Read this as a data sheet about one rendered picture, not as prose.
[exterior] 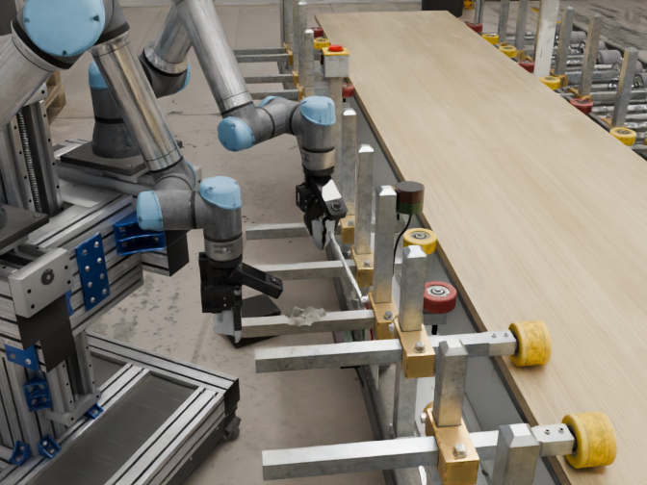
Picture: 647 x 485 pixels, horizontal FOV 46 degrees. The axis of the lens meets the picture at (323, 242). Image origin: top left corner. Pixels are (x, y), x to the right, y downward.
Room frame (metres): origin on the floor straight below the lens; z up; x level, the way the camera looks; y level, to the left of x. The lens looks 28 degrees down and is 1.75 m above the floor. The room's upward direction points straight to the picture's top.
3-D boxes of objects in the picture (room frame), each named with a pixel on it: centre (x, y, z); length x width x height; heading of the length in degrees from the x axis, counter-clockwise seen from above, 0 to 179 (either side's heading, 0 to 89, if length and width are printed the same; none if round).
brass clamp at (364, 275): (1.61, -0.10, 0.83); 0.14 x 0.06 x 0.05; 7
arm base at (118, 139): (1.84, 0.52, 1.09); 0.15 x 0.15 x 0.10
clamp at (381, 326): (1.36, -0.13, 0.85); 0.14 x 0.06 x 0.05; 7
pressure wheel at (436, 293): (1.35, -0.24, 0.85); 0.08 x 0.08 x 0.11
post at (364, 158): (1.63, -0.10, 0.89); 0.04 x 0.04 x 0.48; 7
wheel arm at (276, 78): (3.32, 0.18, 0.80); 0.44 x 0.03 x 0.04; 97
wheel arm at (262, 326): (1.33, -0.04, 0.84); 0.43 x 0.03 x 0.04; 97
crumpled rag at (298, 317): (1.32, 0.04, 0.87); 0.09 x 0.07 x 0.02; 97
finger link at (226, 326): (1.28, 0.20, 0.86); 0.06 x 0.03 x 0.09; 97
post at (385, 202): (1.38, -0.13, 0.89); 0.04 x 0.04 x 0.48; 7
